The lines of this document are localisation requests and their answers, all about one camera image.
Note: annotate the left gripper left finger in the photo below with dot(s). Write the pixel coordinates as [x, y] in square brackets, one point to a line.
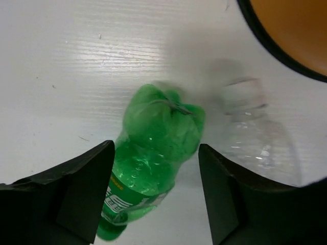
[61, 205]

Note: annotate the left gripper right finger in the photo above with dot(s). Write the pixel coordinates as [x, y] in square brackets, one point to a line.
[246, 208]

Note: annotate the clear crushed bottle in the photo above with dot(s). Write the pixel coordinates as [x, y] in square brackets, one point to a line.
[252, 139]

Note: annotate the green bottle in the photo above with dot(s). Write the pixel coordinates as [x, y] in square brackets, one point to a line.
[160, 132]

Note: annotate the orange cylindrical bin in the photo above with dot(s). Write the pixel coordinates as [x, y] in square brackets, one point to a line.
[293, 32]

